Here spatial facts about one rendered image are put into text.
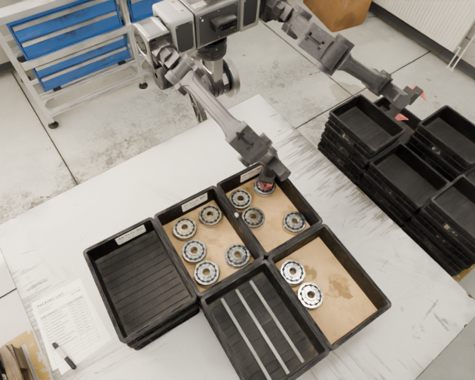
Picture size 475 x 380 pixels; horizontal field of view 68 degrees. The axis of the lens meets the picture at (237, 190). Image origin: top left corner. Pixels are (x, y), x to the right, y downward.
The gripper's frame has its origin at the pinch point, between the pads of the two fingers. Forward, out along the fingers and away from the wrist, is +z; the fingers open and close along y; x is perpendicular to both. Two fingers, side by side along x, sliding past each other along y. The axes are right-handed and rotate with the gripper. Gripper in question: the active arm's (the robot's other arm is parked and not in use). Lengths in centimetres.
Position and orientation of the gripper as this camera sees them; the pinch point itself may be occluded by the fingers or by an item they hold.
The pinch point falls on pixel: (265, 183)
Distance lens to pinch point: 163.0
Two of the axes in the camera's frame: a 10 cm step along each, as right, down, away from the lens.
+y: 3.1, -7.8, 5.4
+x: -9.5, -3.0, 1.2
